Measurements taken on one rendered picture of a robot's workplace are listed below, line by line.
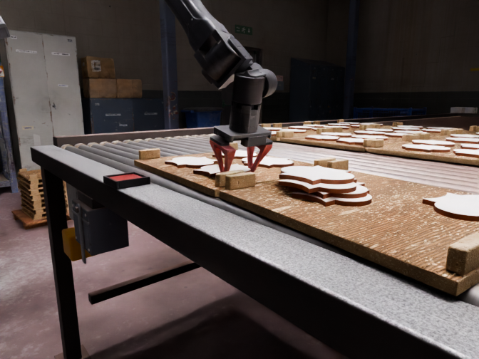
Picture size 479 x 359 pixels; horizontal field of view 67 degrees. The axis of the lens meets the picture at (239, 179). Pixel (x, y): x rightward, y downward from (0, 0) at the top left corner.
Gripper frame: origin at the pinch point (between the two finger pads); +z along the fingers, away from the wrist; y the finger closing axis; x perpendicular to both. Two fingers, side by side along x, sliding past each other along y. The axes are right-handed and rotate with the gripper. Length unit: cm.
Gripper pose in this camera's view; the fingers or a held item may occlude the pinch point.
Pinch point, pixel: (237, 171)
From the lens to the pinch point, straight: 75.3
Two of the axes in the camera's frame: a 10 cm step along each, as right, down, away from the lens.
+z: -1.1, 9.1, 4.0
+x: 5.8, 3.9, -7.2
